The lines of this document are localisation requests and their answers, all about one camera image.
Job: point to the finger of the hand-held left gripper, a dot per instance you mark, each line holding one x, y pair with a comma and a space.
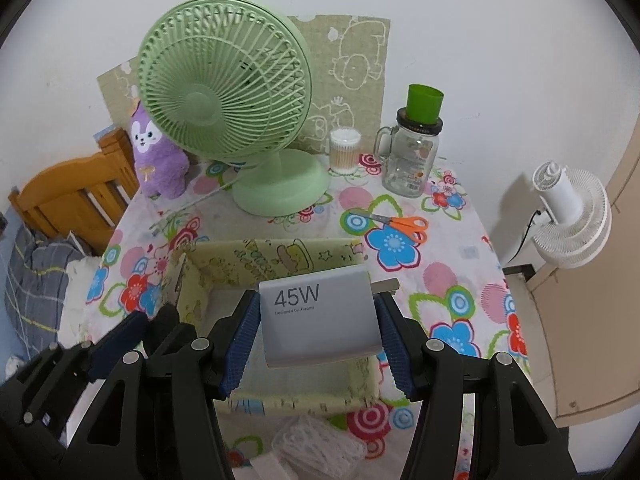
167, 322
120, 340

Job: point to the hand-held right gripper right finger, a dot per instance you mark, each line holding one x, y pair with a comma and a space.
397, 355

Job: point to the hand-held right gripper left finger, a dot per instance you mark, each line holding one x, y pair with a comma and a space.
239, 345

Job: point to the white charger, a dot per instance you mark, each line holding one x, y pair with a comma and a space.
320, 320

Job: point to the yellow printed fabric storage box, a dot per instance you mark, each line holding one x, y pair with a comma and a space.
280, 260

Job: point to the clear bag of white items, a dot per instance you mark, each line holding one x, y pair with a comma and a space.
315, 445

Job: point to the white fluffy blanket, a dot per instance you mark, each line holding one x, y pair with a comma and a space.
77, 285

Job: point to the grey plaid bedding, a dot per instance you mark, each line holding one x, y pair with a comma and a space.
35, 270

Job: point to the purple plush toy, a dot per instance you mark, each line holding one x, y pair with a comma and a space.
157, 165

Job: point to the wooden chair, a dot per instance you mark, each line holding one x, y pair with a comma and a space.
55, 195

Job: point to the glass jar mug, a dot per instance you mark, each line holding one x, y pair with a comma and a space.
405, 170

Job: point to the beige door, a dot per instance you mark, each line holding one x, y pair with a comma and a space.
590, 335

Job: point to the blue flat object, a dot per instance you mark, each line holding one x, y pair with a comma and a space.
102, 132

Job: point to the cotton swab container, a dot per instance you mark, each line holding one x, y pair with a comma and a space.
345, 155

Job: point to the green desk fan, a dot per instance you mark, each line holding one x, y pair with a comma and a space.
200, 105

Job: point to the green plastic cup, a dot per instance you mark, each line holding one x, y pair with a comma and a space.
422, 105

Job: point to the white wall fan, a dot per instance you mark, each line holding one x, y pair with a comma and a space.
565, 195

